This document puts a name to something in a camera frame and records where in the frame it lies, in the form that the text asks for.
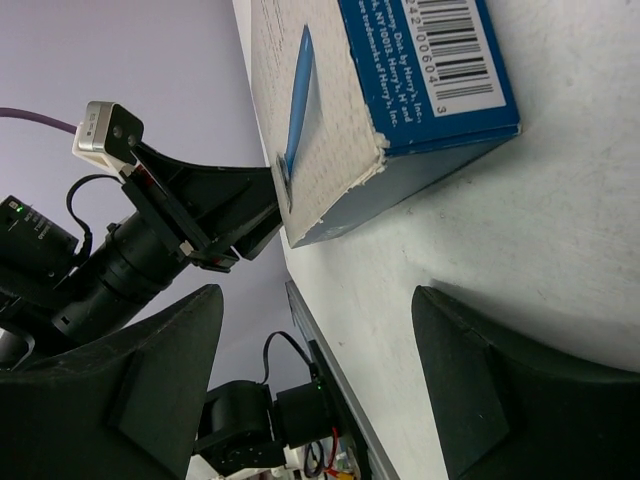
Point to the grey blue razor pack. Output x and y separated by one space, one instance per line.
361 104

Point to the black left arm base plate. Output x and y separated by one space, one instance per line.
330 400

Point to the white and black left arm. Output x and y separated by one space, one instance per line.
59 292

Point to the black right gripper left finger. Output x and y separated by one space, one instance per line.
126 406

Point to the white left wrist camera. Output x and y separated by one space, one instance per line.
107 137

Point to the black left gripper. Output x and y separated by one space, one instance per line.
219 199

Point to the aluminium rail frame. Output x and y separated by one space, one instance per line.
305 322

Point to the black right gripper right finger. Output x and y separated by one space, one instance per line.
506 406

